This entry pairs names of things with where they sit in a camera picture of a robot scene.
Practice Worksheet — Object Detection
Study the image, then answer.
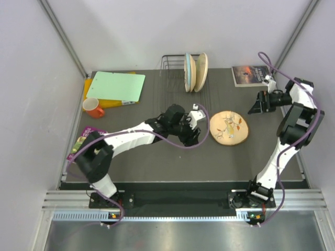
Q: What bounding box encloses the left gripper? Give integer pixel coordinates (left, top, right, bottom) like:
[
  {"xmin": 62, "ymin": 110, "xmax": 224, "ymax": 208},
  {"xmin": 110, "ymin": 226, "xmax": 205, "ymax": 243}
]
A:
[{"xmin": 169, "ymin": 115, "xmax": 200, "ymax": 147}]

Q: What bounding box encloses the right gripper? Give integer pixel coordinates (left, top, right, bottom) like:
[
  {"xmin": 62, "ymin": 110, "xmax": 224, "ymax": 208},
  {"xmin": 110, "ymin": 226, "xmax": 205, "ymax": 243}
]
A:
[{"xmin": 247, "ymin": 91, "xmax": 293, "ymax": 115}]

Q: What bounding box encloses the black wire dish rack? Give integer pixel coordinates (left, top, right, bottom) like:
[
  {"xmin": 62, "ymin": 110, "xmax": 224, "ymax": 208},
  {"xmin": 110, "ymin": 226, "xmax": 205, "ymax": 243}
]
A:
[{"xmin": 159, "ymin": 54, "xmax": 212, "ymax": 111}]

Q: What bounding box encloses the bird plate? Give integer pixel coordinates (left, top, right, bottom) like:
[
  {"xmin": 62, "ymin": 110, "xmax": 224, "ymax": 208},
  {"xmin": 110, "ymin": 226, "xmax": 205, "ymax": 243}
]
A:
[
  {"xmin": 210, "ymin": 111, "xmax": 249, "ymax": 146},
  {"xmin": 188, "ymin": 54, "xmax": 196, "ymax": 92}
]

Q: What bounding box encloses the blue and white plate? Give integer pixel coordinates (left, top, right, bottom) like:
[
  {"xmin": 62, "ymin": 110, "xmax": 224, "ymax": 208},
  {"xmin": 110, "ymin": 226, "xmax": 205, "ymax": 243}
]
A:
[{"xmin": 184, "ymin": 53, "xmax": 192, "ymax": 92}]

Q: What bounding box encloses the cream plate with sprig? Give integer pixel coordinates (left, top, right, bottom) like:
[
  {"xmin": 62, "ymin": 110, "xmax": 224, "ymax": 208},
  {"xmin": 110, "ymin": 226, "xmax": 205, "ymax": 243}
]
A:
[{"xmin": 194, "ymin": 53, "xmax": 208, "ymax": 92}]

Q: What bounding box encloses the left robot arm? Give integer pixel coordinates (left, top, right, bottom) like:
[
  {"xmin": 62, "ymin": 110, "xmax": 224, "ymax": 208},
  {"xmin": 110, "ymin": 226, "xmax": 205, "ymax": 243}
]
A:
[{"xmin": 73, "ymin": 104, "xmax": 206, "ymax": 208}]

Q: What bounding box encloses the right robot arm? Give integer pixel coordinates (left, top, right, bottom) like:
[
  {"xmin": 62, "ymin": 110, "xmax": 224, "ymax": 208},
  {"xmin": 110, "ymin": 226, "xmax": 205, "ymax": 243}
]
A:
[{"xmin": 244, "ymin": 75, "xmax": 325, "ymax": 207}]

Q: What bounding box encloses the dark paperback book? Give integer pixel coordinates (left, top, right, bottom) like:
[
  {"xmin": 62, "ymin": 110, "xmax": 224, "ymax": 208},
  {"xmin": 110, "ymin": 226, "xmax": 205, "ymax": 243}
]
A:
[{"xmin": 231, "ymin": 65, "xmax": 270, "ymax": 87}]

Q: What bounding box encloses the green paper folder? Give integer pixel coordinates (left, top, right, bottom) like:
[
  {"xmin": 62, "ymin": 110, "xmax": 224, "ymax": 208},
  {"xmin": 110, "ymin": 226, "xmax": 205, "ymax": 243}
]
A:
[{"xmin": 86, "ymin": 71, "xmax": 146, "ymax": 102}]

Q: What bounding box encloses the yellow folder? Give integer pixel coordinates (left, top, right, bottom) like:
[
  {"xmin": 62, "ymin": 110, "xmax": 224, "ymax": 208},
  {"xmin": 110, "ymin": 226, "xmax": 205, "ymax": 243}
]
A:
[{"xmin": 83, "ymin": 78, "xmax": 139, "ymax": 109}]

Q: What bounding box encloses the orange mug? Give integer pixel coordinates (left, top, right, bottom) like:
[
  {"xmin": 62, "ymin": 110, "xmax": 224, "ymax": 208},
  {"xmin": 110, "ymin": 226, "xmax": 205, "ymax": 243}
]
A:
[{"xmin": 82, "ymin": 98, "xmax": 105, "ymax": 119}]

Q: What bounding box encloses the purple treehouse book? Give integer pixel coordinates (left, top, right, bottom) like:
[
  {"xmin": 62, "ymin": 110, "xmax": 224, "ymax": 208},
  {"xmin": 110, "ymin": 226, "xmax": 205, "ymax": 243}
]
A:
[{"xmin": 66, "ymin": 127, "xmax": 107, "ymax": 161}]

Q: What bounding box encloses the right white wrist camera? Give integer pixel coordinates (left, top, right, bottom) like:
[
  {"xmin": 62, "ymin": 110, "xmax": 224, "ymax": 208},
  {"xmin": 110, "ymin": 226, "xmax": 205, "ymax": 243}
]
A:
[{"xmin": 262, "ymin": 75, "xmax": 276, "ymax": 93}]

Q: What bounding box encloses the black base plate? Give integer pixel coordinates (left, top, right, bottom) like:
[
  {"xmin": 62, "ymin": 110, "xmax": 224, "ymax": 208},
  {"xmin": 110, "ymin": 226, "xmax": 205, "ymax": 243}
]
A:
[{"xmin": 89, "ymin": 190, "xmax": 276, "ymax": 209}]

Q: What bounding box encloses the aluminium front rail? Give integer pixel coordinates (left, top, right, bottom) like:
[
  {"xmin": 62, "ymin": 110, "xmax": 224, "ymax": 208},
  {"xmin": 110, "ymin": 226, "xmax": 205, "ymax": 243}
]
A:
[{"xmin": 42, "ymin": 189, "xmax": 327, "ymax": 211}]

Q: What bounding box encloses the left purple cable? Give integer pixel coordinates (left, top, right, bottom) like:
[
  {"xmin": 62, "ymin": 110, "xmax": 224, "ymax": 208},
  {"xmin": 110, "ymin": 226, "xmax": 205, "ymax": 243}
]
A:
[{"xmin": 66, "ymin": 104, "xmax": 210, "ymax": 228}]

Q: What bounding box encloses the grey slotted cable duct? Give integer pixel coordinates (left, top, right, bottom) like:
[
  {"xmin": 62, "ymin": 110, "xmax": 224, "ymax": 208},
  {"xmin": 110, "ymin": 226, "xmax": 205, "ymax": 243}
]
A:
[{"xmin": 52, "ymin": 210, "xmax": 265, "ymax": 223}]

